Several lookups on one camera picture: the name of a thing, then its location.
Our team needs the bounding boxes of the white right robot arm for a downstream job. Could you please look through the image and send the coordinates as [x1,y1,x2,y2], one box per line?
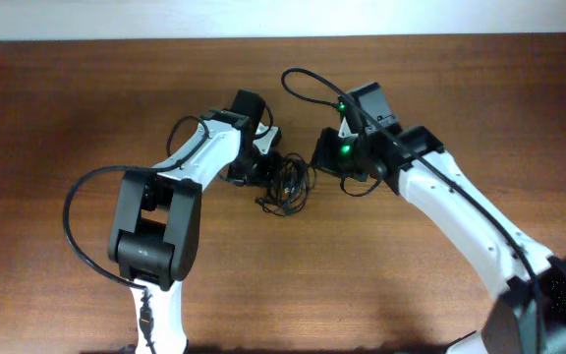
[311,118,566,353]

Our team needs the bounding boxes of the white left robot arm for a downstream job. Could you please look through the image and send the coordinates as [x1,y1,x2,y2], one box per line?
[107,109,281,353]

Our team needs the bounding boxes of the black cable bundle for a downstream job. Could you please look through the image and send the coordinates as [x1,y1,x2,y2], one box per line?
[254,151,317,218]

